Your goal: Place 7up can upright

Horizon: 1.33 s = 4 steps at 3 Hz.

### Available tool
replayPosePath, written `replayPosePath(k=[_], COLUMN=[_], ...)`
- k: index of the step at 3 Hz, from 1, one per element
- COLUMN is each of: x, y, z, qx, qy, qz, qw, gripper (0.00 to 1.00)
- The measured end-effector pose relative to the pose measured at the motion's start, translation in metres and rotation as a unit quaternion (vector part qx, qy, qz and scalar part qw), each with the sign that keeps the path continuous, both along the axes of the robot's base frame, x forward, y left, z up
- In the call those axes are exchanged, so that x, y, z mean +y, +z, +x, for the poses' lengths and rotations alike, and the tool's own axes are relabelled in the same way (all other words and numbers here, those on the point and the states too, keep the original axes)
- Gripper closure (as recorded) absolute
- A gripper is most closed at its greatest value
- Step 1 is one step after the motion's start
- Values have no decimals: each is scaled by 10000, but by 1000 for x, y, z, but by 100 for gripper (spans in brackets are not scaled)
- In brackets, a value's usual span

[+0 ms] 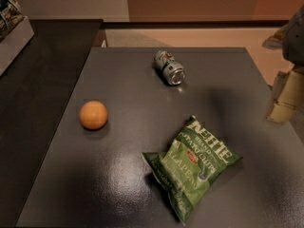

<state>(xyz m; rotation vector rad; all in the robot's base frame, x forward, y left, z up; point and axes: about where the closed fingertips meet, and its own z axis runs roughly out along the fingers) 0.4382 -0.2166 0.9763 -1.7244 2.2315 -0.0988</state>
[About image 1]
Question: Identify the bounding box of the dark side table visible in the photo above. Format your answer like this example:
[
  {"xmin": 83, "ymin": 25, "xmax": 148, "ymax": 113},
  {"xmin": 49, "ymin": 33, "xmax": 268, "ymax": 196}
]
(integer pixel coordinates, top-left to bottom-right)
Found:
[{"xmin": 0, "ymin": 19, "xmax": 103, "ymax": 228}]

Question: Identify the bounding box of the orange ball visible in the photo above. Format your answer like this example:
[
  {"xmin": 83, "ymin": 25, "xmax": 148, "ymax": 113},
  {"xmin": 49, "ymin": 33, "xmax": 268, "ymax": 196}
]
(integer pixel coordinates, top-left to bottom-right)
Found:
[{"xmin": 79, "ymin": 101, "xmax": 108, "ymax": 130}]

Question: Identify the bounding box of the green Kettle chips bag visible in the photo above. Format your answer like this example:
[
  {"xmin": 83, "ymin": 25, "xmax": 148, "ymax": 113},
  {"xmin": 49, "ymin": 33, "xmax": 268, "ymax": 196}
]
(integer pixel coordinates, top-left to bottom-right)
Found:
[{"xmin": 142, "ymin": 116, "xmax": 241, "ymax": 224}]

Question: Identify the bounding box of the silver green 7up can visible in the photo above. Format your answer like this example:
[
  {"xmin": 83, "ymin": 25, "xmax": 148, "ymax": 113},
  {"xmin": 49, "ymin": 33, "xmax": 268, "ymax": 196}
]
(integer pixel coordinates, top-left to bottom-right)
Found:
[{"xmin": 154, "ymin": 50, "xmax": 186, "ymax": 86}]

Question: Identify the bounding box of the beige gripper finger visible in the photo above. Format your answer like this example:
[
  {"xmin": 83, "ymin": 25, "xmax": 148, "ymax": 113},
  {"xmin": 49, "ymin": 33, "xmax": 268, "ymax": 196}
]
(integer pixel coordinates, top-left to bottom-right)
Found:
[{"xmin": 266, "ymin": 66, "xmax": 304, "ymax": 124}]

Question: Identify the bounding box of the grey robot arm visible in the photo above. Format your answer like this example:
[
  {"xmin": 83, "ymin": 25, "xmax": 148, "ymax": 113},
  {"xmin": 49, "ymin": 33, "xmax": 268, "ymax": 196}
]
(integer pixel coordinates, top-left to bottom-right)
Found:
[{"xmin": 262, "ymin": 6, "xmax": 304, "ymax": 124}]

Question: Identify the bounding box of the white snack display box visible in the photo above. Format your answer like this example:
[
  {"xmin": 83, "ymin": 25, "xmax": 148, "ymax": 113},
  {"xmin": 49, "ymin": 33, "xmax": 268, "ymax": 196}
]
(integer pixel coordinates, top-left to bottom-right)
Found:
[{"xmin": 0, "ymin": 0, "xmax": 34, "ymax": 76}]

